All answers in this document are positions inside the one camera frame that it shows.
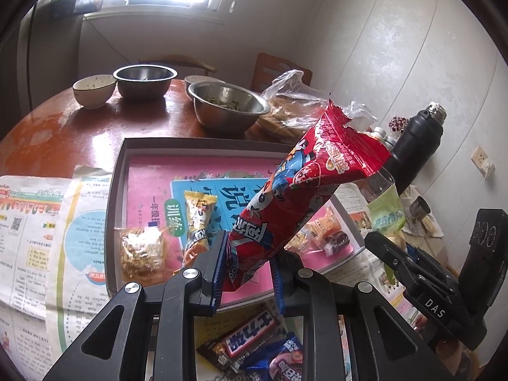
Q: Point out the small ceramic bowl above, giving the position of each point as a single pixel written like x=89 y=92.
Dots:
x=198 y=80
x=94 y=91

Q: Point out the clear wrapped pastry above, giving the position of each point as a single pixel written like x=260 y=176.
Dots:
x=301 y=240

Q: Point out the steel bowl with food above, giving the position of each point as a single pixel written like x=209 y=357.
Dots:
x=226 y=107

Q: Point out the black thermos bottle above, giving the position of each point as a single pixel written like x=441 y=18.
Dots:
x=416 y=147

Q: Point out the grey cardboard tray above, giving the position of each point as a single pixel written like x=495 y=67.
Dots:
x=119 y=206

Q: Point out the blue snack packet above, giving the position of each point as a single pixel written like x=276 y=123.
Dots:
x=278 y=359

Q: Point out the clear plastic bag of flatbread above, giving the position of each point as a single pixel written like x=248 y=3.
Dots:
x=289 y=103

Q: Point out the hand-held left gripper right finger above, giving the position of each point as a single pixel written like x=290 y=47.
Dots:
x=278 y=285

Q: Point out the orange snack packet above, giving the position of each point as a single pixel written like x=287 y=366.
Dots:
x=323 y=220

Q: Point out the wooden chair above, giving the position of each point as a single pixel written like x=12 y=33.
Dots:
x=274 y=71

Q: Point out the small white bottle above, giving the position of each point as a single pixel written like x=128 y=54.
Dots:
x=390 y=142
x=380 y=133

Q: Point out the long red snack packet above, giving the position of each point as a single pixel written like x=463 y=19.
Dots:
x=301 y=190

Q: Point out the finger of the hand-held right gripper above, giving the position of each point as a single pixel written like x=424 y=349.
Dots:
x=393 y=260
x=432 y=264

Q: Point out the clear plastic cup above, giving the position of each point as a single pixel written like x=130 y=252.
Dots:
x=381 y=185

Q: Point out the green snack packet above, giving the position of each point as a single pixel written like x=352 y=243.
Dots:
x=387 y=212

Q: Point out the dark refrigerator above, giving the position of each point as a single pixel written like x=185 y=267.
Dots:
x=51 y=55

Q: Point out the empty steel bowl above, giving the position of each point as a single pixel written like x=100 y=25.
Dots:
x=145 y=81

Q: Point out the brown spotted ornament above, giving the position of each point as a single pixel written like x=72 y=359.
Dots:
x=399 y=124

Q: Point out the small metal cup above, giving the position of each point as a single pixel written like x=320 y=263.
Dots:
x=420 y=209

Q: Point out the clear packet of golden crisps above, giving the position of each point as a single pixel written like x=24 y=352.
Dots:
x=139 y=252

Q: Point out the white wall socket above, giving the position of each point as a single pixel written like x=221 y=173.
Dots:
x=482 y=160

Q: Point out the brown cake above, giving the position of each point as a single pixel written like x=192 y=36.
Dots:
x=337 y=242

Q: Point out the yellow snack packet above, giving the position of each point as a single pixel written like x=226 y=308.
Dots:
x=198 y=222

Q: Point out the brown chocolate bar wrapper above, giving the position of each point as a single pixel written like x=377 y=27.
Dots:
x=242 y=335

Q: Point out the illustrated newspaper sheet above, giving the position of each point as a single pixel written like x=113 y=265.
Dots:
x=351 y=200
x=39 y=246

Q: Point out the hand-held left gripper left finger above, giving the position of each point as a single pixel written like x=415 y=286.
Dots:
x=220 y=262

